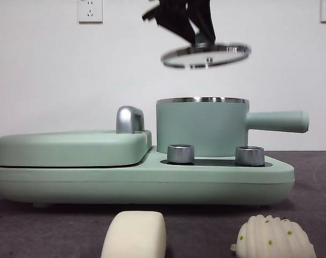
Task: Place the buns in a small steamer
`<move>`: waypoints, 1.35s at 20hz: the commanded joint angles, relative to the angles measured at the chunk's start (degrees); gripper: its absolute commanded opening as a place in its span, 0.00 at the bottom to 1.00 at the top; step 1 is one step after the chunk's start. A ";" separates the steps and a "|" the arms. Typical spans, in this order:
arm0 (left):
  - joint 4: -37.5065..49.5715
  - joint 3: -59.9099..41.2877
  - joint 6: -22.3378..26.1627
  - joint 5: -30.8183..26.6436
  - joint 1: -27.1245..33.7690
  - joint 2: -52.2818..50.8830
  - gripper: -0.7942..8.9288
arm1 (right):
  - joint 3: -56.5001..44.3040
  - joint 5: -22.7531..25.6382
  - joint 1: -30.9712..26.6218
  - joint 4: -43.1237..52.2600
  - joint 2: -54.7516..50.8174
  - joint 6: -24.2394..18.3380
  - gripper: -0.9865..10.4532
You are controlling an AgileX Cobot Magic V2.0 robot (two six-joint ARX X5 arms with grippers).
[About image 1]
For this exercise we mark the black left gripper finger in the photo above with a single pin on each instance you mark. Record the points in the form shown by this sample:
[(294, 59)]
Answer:
[(179, 27), (204, 18)]

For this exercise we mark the glass pot lid green knob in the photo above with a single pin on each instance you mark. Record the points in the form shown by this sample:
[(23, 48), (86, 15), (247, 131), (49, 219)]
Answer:
[(203, 57)]

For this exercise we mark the plain white rectangular bun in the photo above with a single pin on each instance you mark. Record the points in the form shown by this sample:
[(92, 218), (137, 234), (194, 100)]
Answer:
[(134, 236)]

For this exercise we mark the ridged white bun green dots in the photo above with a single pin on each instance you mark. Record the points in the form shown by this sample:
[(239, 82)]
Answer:
[(273, 239)]

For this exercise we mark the silver control knob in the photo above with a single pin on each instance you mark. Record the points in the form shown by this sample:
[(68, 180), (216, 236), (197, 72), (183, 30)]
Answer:
[(180, 154), (249, 156)]

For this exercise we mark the green breakfast machine base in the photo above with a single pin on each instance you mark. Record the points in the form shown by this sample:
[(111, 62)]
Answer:
[(152, 185)]

